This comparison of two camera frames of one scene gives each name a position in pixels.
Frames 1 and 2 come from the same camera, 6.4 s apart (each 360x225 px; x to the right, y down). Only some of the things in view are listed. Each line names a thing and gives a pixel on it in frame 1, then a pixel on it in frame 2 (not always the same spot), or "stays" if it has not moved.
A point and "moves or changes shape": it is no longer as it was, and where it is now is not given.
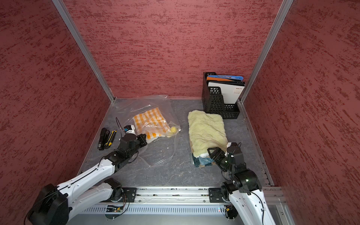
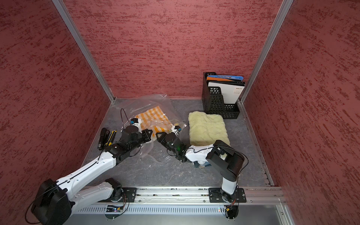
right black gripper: [216, 159] -> [162, 139]
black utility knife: [104, 134] stays
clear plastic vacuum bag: [153, 116] moves or changes shape
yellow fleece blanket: [206, 131] stays
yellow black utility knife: [110, 139] stays
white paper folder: [230, 93] stays
